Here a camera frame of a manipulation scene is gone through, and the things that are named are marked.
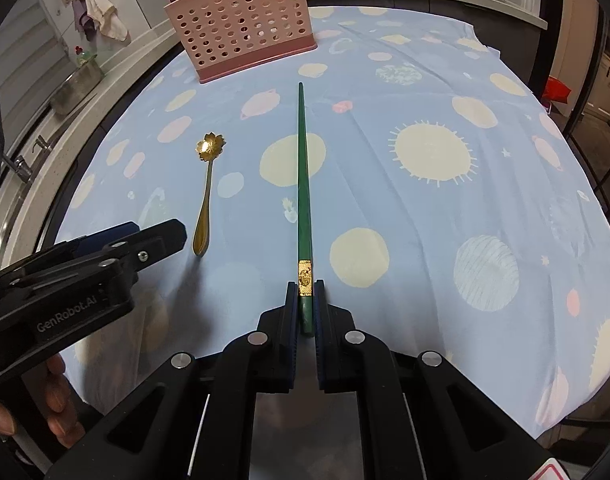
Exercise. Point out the green chopstick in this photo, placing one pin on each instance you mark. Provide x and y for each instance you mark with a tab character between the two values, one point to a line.
303	185

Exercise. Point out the chrome sink soap dispenser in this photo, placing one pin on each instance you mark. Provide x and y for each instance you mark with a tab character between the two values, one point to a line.
41	144

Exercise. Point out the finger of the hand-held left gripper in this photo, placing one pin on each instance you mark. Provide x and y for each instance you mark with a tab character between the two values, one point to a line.
107	237
160	240

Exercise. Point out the chrome faucet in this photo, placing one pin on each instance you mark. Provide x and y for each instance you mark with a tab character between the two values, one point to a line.
17	167

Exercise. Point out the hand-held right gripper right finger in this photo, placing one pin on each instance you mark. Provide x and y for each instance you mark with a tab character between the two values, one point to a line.
330	345

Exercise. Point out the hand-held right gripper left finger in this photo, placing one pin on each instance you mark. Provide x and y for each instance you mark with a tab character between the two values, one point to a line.
287	340

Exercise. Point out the red bag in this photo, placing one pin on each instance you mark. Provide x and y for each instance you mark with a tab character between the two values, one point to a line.
557	90

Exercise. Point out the cream hanging towel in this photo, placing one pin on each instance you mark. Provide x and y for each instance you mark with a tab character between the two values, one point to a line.
105	10

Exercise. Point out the gold flower spoon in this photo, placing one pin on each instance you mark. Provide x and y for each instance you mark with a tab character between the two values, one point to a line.
211	144

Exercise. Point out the purple hanging cloth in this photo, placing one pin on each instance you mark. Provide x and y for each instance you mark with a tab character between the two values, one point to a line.
82	17

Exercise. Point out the pink perforated utensil basket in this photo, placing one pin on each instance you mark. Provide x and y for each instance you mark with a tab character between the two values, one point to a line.
235	25

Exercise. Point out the green dish soap bottle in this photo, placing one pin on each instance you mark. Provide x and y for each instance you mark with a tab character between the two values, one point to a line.
85	57

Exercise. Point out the person's left hand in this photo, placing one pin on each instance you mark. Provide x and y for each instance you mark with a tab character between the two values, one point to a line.
60	400

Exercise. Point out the blue planet print tablecloth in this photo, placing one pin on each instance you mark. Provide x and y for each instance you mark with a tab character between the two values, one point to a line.
410	260

